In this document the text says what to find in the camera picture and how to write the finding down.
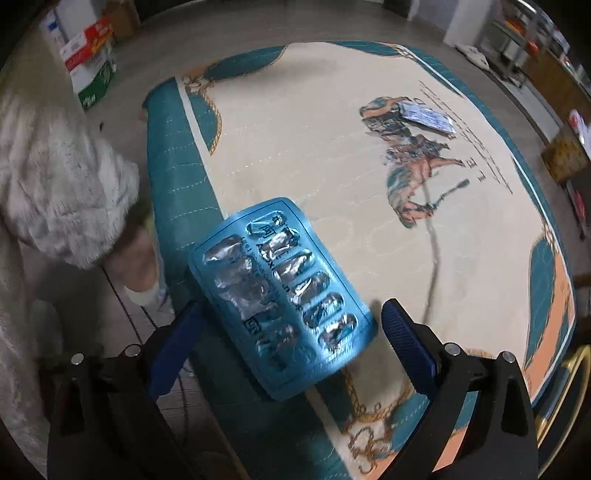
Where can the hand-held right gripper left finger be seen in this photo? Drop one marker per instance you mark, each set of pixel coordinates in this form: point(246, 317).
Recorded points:
point(171, 344)

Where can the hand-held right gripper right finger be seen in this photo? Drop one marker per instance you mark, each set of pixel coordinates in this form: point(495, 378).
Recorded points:
point(406, 337)

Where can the blue blister pack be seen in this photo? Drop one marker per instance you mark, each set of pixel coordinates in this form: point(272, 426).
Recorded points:
point(277, 286)

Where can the blue bin with cream rim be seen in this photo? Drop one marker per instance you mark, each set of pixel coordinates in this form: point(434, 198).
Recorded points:
point(575, 364)

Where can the person's white shoe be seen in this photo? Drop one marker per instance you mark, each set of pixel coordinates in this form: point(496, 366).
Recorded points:
point(150, 297)

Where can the person's leg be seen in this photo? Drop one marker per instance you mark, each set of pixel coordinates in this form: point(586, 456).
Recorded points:
point(136, 258)

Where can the person in fuzzy robe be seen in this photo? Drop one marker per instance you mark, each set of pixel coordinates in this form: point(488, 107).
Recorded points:
point(60, 184)

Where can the teal and beige printed mat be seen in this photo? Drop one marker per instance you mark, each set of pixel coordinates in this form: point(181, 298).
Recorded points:
point(323, 161)

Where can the grey foil packet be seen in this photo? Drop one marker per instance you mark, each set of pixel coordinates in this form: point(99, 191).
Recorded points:
point(427, 117)

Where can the floral bin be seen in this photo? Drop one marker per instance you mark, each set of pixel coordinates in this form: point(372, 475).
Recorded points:
point(563, 159)

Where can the green and white cardboard box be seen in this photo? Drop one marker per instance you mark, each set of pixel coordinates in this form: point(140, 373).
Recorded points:
point(97, 85)

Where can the white slippers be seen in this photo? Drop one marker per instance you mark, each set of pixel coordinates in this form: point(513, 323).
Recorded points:
point(473, 55)

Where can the wooden cabinet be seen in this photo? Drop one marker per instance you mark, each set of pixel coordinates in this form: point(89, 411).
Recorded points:
point(554, 87)

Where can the metal shelf rack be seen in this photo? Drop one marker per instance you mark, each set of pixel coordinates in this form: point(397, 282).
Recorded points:
point(512, 46)

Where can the white and red cardboard box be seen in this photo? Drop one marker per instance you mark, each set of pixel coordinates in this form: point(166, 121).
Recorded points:
point(78, 41)

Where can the brown cardboard box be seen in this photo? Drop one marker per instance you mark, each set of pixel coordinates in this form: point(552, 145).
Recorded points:
point(122, 21)

